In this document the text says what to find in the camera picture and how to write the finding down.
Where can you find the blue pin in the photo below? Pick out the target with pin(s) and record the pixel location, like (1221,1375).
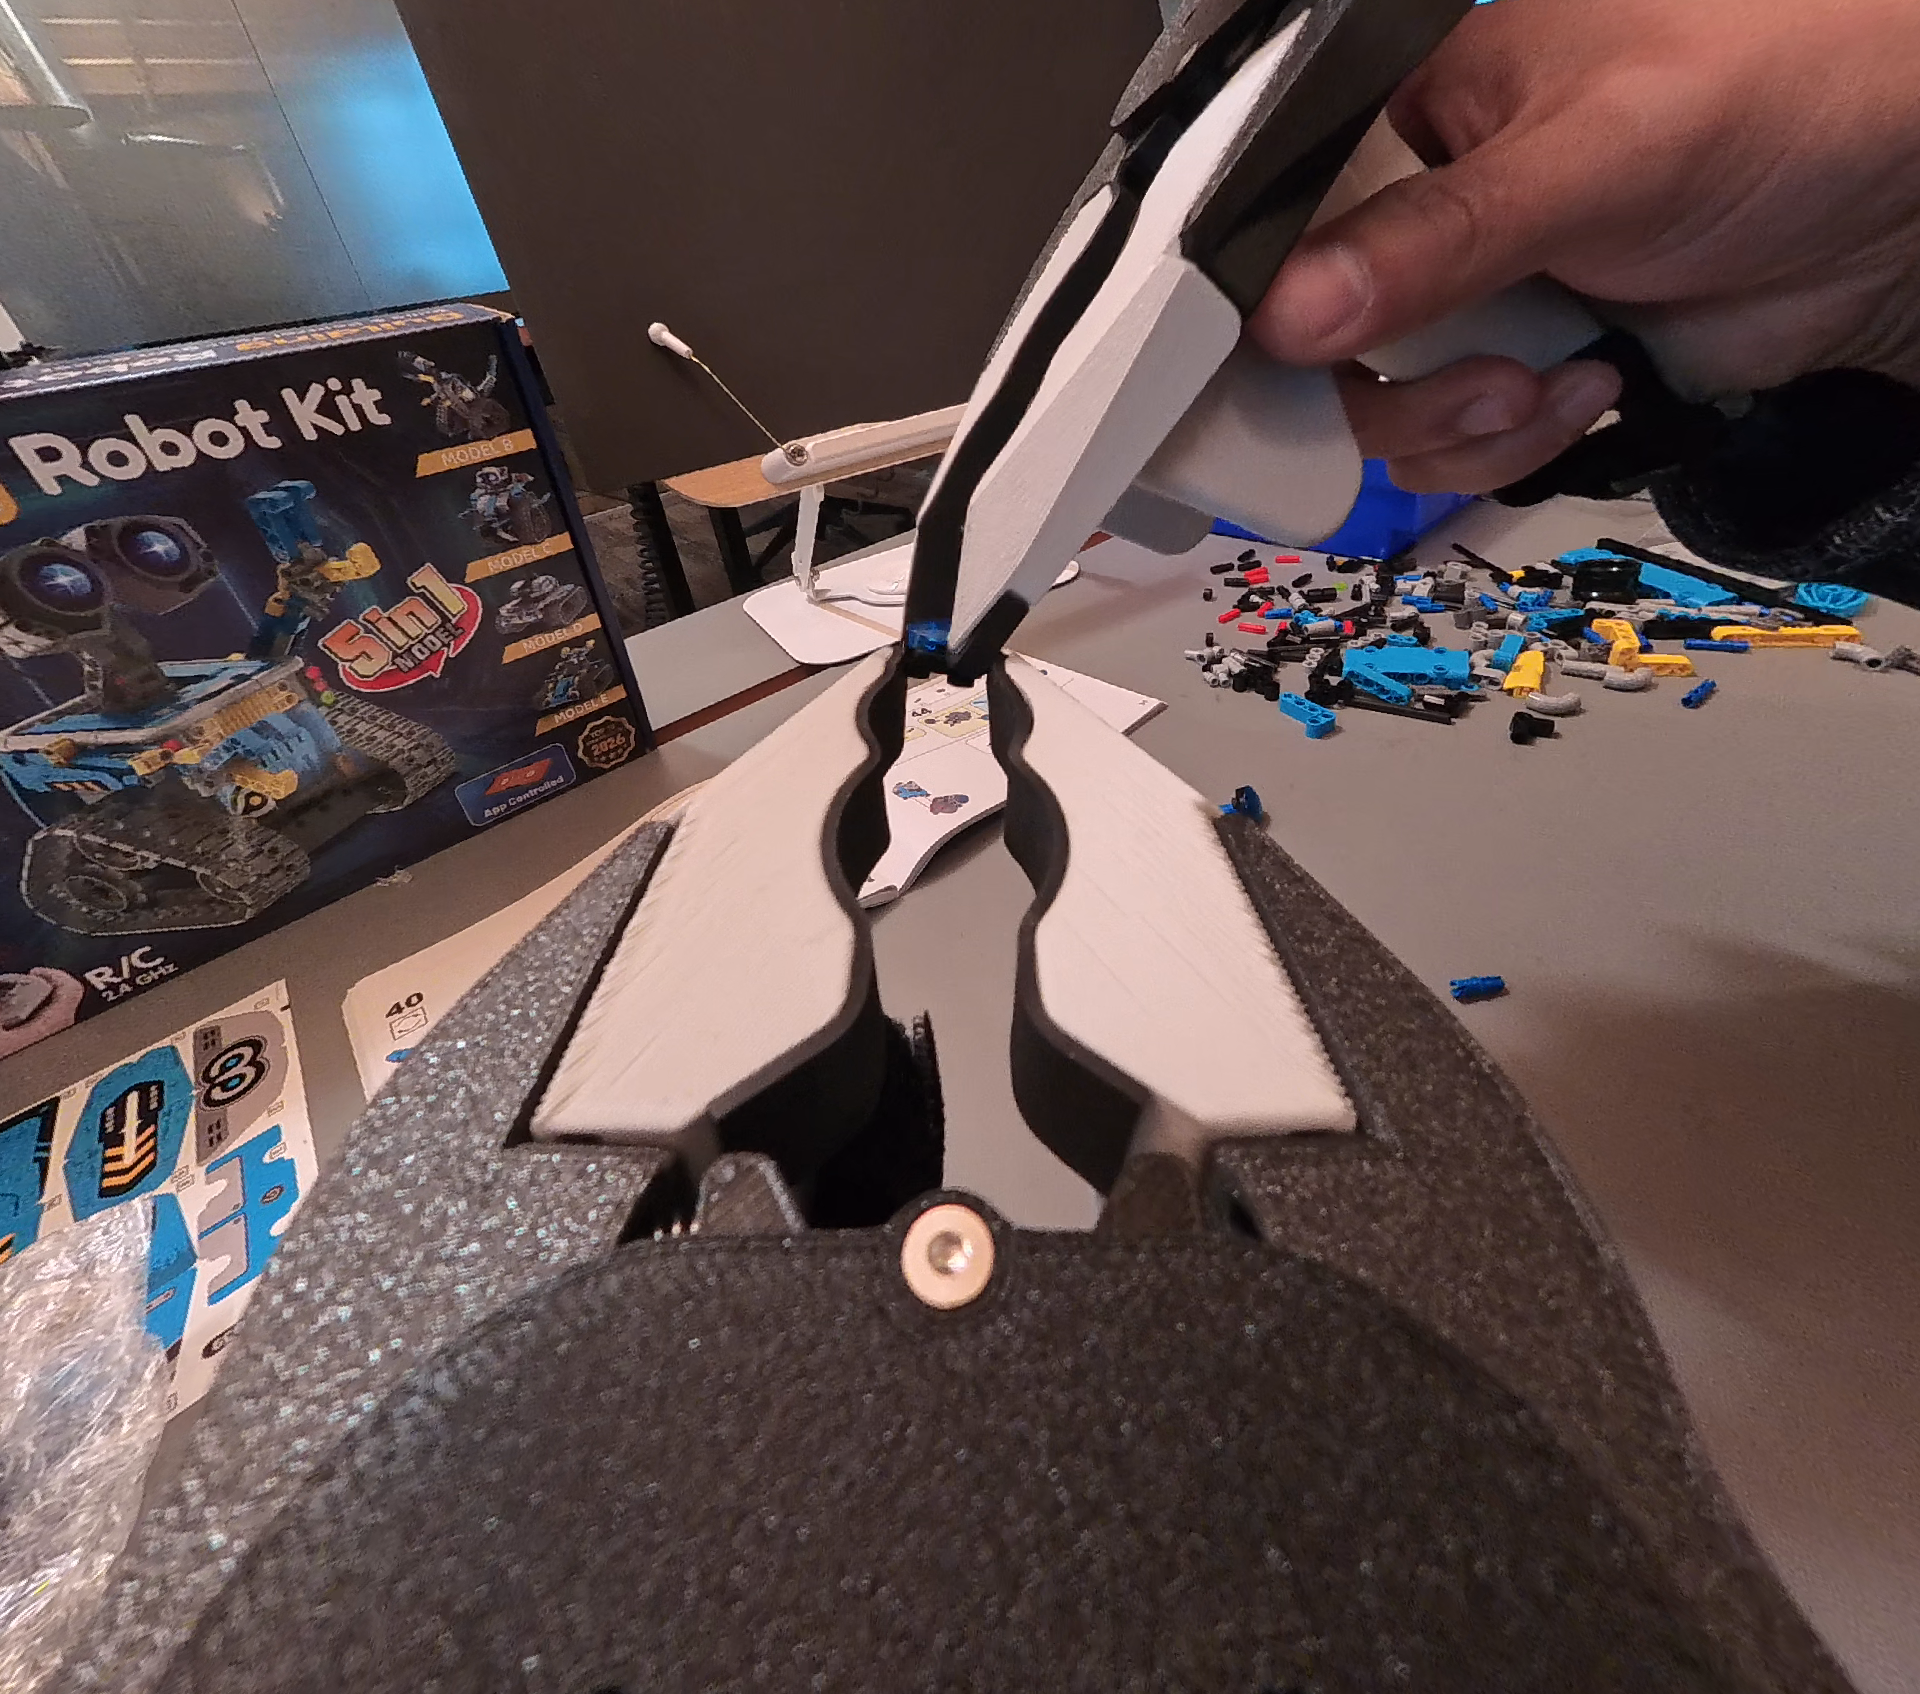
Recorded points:
(926,636)
(1478,986)

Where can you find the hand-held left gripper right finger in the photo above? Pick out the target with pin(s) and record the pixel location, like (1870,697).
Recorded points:
(1184,959)

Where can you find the white desk lamp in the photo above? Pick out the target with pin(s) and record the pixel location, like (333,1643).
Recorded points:
(841,623)

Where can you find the person's right hand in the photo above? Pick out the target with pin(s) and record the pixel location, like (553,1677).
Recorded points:
(1651,148)

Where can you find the instruction booklet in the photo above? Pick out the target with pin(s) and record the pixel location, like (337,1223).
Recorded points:
(930,809)

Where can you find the robot kit box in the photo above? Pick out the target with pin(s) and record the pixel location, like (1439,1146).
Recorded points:
(300,615)

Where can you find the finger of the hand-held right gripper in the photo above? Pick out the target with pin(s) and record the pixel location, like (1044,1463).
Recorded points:
(1111,405)
(998,418)

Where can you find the black divider panel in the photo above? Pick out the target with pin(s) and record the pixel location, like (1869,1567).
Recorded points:
(751,148)

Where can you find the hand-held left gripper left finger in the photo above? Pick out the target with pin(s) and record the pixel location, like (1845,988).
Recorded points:
(721,959)

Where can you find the blue sticker sheet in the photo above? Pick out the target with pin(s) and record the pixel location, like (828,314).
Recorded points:
(151,1154)

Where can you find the blue plastic bin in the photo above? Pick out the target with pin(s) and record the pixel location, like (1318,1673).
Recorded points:
(1402,517)

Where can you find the spread of blue yellow bricks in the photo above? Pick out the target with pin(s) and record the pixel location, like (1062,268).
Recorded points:
(1651,628)

